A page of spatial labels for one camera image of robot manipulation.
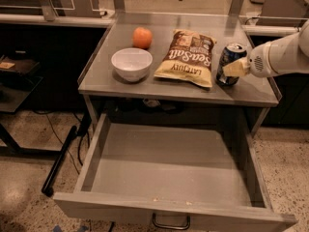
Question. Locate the orange fruit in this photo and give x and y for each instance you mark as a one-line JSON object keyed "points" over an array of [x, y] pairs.
{"points": [[142, 37]]}

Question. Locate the black bar on floor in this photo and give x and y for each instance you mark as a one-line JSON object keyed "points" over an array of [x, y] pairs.
{"points": [[47, 188]]}

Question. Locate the black metal drawer handle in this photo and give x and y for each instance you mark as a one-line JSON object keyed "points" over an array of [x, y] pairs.
{"points": [[171, 227]]}

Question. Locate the blue pepsi can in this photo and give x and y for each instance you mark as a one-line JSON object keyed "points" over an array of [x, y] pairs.
{"points": [[230, 53]]}

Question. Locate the black side table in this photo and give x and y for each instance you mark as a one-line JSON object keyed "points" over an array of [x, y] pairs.
{"points": [[11, 101]]}

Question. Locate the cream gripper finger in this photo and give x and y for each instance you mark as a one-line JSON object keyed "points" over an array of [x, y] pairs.
{"points": [[237, 68]]}

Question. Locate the brown sea salt chip bag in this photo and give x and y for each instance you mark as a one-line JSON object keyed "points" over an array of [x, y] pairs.
{"points": [[188, 58]]}

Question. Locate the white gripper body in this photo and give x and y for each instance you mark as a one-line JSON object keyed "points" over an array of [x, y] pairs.
{"points": [[258, 63]]}

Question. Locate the grey counter cabinet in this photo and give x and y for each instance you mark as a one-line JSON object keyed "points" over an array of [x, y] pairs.
{"points": [[99, 80]]}

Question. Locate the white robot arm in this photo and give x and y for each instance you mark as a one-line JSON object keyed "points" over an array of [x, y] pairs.
{"points": [[289, 54]]}

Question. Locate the dark box on side table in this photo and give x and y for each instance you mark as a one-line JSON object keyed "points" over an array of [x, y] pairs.
{"points": [[21, 67]]}

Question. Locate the white ceramic bowl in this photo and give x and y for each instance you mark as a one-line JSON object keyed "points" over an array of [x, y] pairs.
{"points": [[132, 64]]}

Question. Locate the open grey drawer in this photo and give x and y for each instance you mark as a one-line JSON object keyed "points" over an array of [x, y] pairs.
{"points": [[209, 172]]}

